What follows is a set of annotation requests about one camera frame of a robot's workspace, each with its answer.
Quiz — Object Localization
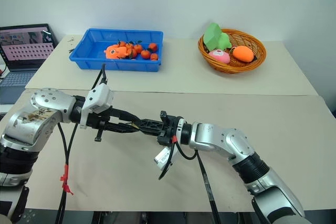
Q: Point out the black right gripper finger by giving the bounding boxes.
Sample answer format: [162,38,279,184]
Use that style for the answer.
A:
[139,129,162,138]
[136,119,165,131]

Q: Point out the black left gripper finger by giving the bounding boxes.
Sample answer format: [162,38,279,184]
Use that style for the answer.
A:
[109,108,142,123]
[104,121,142,134]

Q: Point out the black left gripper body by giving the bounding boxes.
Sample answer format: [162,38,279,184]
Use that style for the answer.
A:
[85,107,113,143]

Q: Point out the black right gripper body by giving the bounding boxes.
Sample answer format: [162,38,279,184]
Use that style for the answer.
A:
[156,109,183,147]

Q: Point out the orange fish plush toy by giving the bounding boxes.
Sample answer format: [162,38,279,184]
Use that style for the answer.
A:
[103,44,131,61]

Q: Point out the red tape strip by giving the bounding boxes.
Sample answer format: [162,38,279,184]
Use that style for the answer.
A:
[59,164,75,196]

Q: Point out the blue plastic bin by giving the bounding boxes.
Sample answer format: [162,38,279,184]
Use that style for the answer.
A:
[68,27,164,73]

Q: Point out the pink soft toy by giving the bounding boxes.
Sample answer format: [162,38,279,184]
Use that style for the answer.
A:
[208,48,232,65]

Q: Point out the open laptop computer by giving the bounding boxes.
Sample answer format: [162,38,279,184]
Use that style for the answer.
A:
[0,23,59,105]

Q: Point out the green plush toy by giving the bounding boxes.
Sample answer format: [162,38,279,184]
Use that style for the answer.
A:
[204,22,224,52]

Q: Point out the light green soft toy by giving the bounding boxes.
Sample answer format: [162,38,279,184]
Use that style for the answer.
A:
[216,33,233,50]

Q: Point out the orange mango soft toy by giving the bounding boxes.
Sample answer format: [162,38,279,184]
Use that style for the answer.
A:
[232,45,255,63]

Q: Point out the orange wicker basket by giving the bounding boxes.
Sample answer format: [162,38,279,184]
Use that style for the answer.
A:
[197,28,267,74]

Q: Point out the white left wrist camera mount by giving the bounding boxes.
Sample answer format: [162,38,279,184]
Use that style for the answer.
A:
[79,83,115,130]

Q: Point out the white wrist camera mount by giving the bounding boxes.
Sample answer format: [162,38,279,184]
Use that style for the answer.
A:
[79,83,115,130]
[153,118,188,170]

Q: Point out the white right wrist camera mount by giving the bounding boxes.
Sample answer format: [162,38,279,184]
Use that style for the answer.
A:
[153,118,188,170]

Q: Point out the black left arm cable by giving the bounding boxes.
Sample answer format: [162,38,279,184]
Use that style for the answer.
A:
[54,62,110,224]

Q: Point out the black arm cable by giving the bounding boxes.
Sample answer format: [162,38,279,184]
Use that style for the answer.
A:
[54,62,110,224]
[157,136,222,224]

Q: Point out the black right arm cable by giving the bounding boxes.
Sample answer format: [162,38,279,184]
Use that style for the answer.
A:
[157,136,222,224]

